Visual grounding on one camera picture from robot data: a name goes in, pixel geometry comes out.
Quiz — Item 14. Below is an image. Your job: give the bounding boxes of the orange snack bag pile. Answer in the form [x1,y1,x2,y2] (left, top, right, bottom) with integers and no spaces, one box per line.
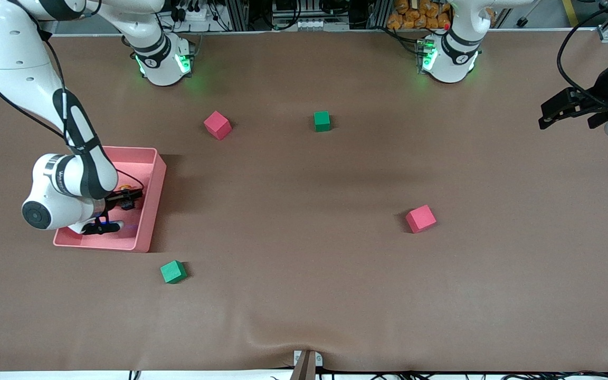
[387,0,451,31]

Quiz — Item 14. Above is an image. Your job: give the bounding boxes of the white power strip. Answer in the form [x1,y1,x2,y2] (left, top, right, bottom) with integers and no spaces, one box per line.
[177,4,208,23]

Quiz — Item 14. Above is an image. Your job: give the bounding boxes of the pink foam cube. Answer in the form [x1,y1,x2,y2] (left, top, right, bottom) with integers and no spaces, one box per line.
[405,205,438,234]
[203,110,232,141]

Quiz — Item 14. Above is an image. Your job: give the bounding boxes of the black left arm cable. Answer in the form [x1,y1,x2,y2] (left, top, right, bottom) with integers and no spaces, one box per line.
[556,0,608,101]

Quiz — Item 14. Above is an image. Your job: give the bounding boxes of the metal table clamp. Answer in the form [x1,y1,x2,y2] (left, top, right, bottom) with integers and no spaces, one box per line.
[292,349,324,380]

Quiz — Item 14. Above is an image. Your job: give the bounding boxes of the aluminium rack column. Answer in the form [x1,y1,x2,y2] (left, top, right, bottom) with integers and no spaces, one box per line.
[224,0,250,31]

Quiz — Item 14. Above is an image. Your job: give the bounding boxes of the white connector block row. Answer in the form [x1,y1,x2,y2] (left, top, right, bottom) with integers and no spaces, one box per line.
[294,18,337,31]

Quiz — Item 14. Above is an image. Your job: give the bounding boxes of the orange push button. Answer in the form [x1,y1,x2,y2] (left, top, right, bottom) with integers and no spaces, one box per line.
[118,184,137,210]

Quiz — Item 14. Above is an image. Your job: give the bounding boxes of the brown table mat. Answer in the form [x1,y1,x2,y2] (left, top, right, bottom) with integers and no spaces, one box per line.
[0,29,608,373]

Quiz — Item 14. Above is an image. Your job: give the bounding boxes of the pink plastic bin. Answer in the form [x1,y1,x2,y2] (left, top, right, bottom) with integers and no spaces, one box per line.
[53,146,167,253]

